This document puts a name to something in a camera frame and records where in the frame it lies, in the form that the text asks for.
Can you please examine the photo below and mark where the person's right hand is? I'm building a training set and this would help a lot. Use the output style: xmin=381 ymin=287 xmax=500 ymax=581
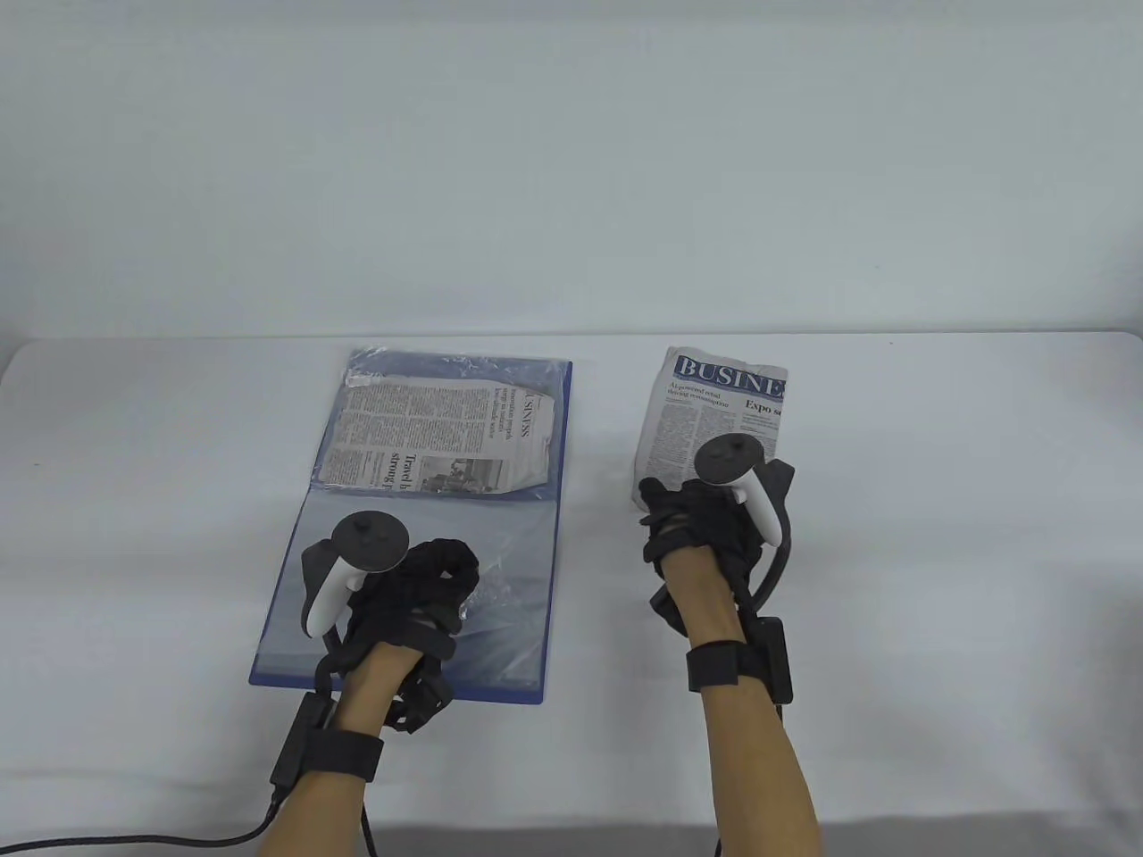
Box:
xmin=638 ymin=478 xmax=771 ymax=583

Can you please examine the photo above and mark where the person's left hand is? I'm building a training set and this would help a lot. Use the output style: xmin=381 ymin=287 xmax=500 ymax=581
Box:
xmin=342 ymin=536 xmax=483 ymax=666

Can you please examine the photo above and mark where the newspaper with blue header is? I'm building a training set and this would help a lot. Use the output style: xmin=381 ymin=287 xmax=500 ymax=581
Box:
xmin=630 ymin=345 xmax=788 ymax=514

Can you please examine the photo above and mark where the person's right forearm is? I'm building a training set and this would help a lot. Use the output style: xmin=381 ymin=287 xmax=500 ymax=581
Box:
xmin=663 ymin=546 xmax=822 ymax=857

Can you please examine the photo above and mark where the person's left forearm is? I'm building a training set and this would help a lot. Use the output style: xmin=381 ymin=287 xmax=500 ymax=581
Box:
xmin=257 ymin=641 xmax=426 ymax=857

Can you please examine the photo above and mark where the blue clear plastic folder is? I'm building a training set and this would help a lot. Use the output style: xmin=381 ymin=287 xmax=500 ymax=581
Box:
xmin=248 ymin=348 xmax=573 ymax=706

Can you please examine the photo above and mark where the white and black left controller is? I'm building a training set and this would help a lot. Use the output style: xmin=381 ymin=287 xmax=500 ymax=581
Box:
xmin=302 ymin=511 xmax=412 ymax=640

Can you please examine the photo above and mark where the white and black controller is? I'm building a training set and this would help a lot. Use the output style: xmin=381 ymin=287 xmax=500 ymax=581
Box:
xmin=694 ymin=435 xmax=785 ymax=547
xmin=302 ymin=511 xmax=412 ymax=640

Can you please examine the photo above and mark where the white and black right controller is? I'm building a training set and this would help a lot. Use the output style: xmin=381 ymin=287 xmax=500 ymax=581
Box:
xmin=694 ymin=435 xmax=785 ymax=547

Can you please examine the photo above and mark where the newspaper sheet inside sleeve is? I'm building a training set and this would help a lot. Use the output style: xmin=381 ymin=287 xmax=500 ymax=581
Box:
xmin=318 ymin=375 xmax=562 ymax=498

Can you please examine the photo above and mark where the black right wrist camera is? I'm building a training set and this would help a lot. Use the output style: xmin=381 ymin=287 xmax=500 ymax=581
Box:
xmin=649 ymin=585 xmax=690 ymax=637

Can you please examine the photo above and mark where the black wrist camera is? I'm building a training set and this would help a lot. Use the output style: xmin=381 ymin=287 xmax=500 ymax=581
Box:
xmin=649 ymin=585 xmax=690 ymax=637
xmin=386 ymin=659 xmax=454 ymax=736

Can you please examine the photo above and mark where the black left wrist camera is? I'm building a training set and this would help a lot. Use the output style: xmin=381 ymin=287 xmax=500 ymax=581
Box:
xmin=386 ymin=659 xmax=454 ymax=736

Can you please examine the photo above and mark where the black right wrist strap unit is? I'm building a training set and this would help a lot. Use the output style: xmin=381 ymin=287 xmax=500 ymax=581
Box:
xmin=685 ymin=620 xmax=795 ymax=708

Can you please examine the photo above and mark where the black wrist strap unit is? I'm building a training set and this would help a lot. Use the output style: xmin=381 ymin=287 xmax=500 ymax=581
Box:
xmin=685 ymin=620 xmax=795 ymax=708
xmin=271 ymin=692 xmax=386 ymax=788

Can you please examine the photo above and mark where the black left wrist strap unit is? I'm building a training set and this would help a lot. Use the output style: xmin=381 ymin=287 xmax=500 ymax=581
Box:
xmin=271 ymin=692 xmax=386 ymax=788

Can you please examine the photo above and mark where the long black cable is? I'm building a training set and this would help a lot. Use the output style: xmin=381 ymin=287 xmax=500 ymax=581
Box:
xmin=0 ymin=786 xmax=288 ymax=857

